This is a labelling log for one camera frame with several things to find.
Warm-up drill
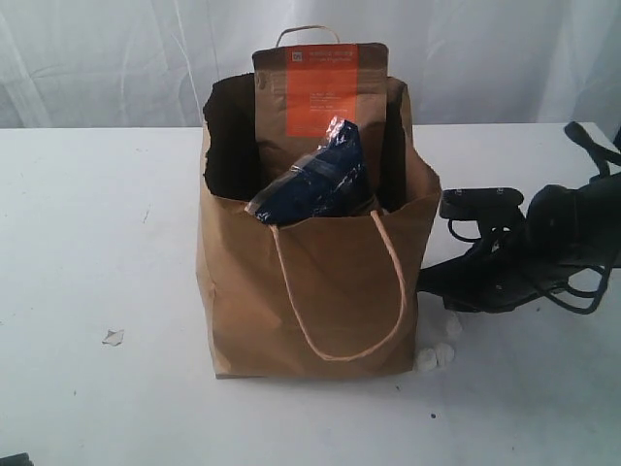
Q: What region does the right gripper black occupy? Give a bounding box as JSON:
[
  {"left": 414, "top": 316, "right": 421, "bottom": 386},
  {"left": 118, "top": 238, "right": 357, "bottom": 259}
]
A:
[{"left": 419, "top": 228, "right": 572, "bottom": 314}]

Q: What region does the brown paper shopping bag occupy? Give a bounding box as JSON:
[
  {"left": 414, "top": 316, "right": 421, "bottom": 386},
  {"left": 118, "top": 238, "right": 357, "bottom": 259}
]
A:
[{"left": 195, "top": 26, "right": 441, "bottom": 381}]

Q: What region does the dark noodle packet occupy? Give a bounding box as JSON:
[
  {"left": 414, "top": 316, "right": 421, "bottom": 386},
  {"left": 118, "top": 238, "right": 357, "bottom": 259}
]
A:
[{"left": 245, "top": 116, "right": 378, "bottom": 227}]

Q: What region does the brown pouch orange label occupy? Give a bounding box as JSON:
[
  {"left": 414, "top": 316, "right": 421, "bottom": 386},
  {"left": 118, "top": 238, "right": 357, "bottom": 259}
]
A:
[{"left": 252, "top": 43, "right": 388, "bottom": 187}]

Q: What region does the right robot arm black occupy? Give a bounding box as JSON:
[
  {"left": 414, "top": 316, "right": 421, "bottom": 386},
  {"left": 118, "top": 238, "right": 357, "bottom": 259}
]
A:
[{"left": 417, "top": 121, "right": 620, "bottom": 316}]

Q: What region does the small clear plastic scrap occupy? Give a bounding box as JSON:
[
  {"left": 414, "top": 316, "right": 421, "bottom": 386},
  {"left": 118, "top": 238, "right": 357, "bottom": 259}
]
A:
[{"left": 102, "top": 329, "right": 124, "bottom": 347}]

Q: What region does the black cable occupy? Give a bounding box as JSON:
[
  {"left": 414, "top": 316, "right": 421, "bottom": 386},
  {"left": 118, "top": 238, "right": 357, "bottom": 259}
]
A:
[{"left": 533, "top": 264, "right": 612, "bottom": 316}]

